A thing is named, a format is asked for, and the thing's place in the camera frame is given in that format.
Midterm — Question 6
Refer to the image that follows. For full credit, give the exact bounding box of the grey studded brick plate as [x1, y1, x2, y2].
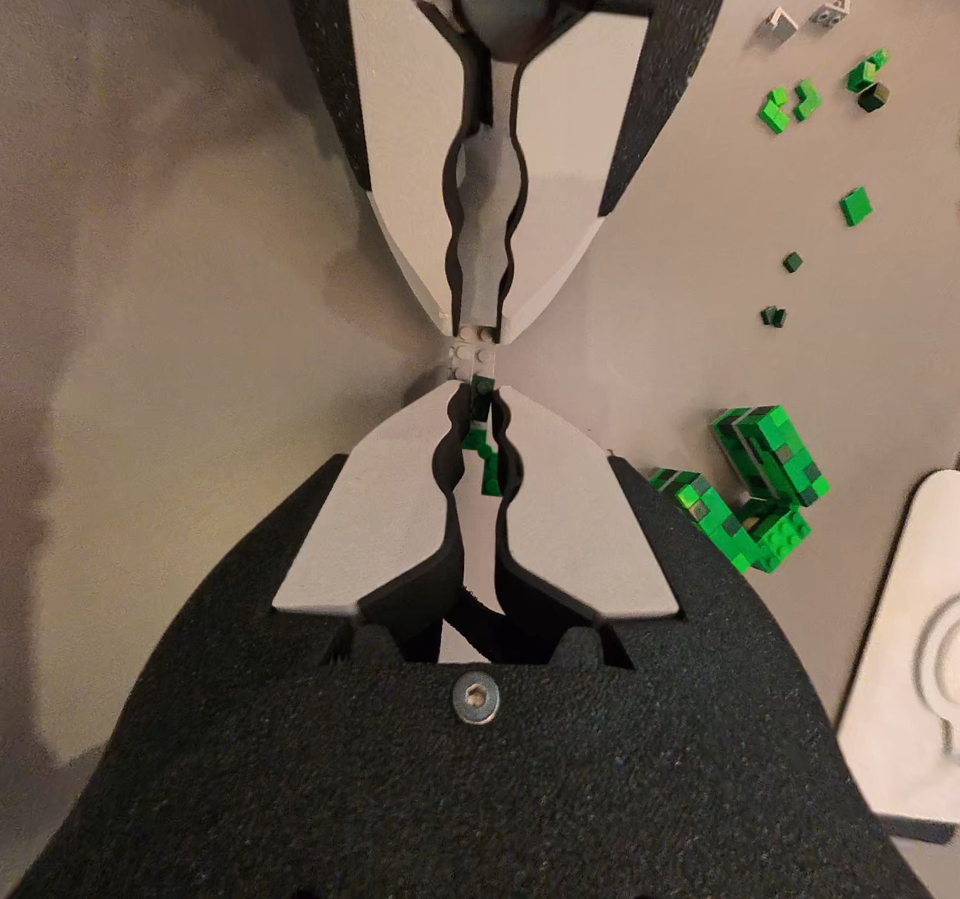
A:
[450, 323, 502, 384]

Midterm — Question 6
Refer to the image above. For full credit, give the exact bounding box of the white flat device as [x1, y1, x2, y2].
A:
[834, 467, 960, 825]

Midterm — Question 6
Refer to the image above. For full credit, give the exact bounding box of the green brick piece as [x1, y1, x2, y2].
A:
[461, 375, 504, 499]

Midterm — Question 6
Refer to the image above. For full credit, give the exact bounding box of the bright green brick cluster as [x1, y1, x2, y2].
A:
[847, 47, 891, 94]

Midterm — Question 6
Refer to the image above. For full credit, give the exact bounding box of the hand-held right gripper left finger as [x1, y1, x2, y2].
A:
[271, 380, 466, 621]

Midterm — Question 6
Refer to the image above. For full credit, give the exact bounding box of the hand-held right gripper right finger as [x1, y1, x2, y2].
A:
[489, 385, 684, 621]

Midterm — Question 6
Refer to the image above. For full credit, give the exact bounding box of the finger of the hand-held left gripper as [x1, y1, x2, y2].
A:
[347, 0, 492, 338]
[498, 10, 651, 344]

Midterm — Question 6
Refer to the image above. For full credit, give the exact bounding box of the large green brick assembly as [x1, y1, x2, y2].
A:
[648, 404, 832, 576]

